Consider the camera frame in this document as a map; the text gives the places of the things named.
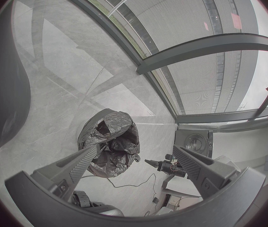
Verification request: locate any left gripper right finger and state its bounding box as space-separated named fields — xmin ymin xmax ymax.
xmin=172 ymin=145 xmax=237 ymax=200

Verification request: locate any dark grey round chair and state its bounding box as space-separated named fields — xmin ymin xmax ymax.
xmin=0 ymin=0 xmax=31 ymax=166

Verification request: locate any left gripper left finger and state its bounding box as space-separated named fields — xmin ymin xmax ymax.
xmin=32 ymin=145 xmax=99 ymax=202

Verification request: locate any silver washing machine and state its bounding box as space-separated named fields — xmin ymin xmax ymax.
xmin=175 ymin=130 xmax=213 ymax=161

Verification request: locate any black plastic bag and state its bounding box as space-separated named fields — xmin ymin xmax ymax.
xmin=77 ymin=108 xmax=141 ymax=178

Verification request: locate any black cable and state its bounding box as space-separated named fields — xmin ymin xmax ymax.
xmin=83 ymin=173 xmax=159 ymax=204

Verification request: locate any window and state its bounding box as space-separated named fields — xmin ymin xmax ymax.
xmin=38 ymin=0 xmax=268 ymax=127

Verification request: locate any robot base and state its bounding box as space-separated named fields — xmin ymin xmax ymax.
xmin=71 ymin=173 xmax=204 ymax=219

